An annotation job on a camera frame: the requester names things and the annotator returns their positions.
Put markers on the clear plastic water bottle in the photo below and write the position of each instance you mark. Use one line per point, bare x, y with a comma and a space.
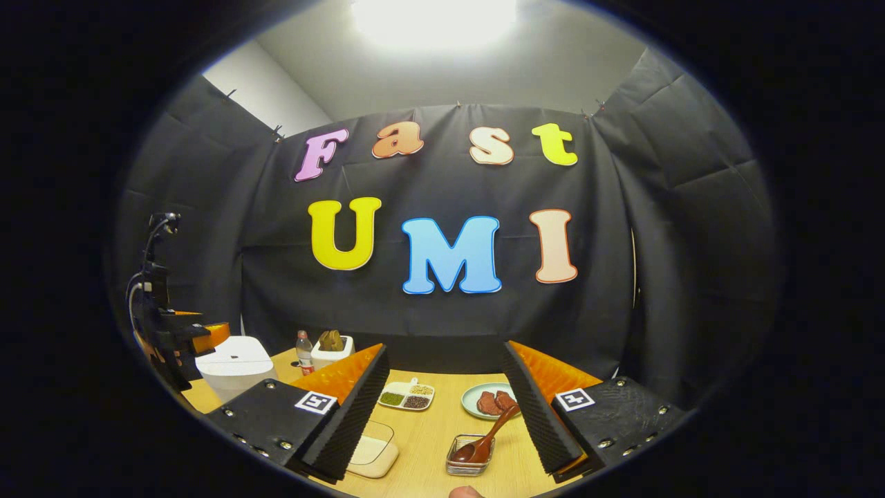
304, 356

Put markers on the brown toast slice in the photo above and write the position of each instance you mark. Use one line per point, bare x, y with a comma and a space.
337, 340
325, 341

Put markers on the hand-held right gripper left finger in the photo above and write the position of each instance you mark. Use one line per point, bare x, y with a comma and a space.
343, 429

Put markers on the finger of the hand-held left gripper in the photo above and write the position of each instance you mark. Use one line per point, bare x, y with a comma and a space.
216, 333

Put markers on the brown wooden spoon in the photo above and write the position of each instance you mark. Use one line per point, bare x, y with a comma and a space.
494, 432

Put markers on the clear glass rice container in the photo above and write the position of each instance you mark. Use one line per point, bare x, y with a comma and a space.
377, 456

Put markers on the white divided bean dish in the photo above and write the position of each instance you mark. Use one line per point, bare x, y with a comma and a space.
408, 395

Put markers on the pale green plate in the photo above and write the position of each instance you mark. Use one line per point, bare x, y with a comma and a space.
469, 401

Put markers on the red sausage piece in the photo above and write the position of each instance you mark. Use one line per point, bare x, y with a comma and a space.
488, 404
507, 400

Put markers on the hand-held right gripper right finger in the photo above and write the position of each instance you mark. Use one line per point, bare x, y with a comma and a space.
543, 429

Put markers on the black backdrop cloth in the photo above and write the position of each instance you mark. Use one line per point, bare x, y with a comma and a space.
657, 242

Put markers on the white toaster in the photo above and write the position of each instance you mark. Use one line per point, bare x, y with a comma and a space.
332, 358

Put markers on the white rice cooker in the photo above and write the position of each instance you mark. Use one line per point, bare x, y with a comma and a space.
235, 366

